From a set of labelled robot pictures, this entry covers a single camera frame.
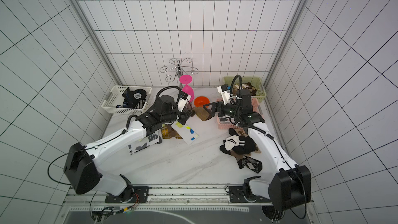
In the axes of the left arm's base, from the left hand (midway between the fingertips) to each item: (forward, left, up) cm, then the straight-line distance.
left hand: (191, 114), depth 78 cm
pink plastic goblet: (+19, +3, +7) cm, 21 cm away
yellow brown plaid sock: (-2, +14, -17) cm, 22 cm away
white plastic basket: (+27, +59, -19) cm, 67 cm away
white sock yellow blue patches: (0, +4, -20) cm, 21 cm away
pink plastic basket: (+7, -22, -20) cm, 30 cm away
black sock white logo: (+24, +43, -17) cm, 52 cm away
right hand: (+4, -9, +6) cm, 12 cm away
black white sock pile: (-9, -27, -17) cm, 33 cm away
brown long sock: (-1, -5, +2) cm, 6 cm away
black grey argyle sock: (-18, -33, -20) cm, 43 cm away
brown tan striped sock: (+36, -39, -16) cm, 56 cm away
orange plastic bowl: (+23, -4, -17) cm, 29 cm away
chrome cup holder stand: (+28, +8, +4) cm, 29 cm away
